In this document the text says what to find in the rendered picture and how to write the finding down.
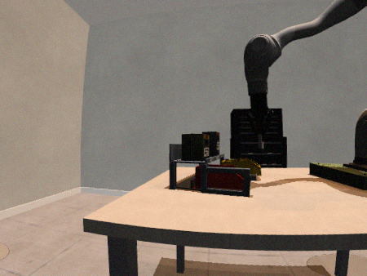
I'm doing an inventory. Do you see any yellow bin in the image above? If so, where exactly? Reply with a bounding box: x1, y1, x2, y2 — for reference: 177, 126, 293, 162
222, 158, 262, 176

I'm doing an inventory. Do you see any red bin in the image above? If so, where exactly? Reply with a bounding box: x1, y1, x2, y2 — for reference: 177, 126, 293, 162
195, 164, 243, 190

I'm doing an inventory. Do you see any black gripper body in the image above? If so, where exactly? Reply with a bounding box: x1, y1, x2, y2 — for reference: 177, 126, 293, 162
250, 93, 269, 118

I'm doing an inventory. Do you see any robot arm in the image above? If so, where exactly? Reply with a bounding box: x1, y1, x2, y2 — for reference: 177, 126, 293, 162
244, 0, 367, 172

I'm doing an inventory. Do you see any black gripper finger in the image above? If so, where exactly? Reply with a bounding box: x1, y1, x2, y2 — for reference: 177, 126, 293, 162
259, 109, 274, 149
246, 110, 260, 149

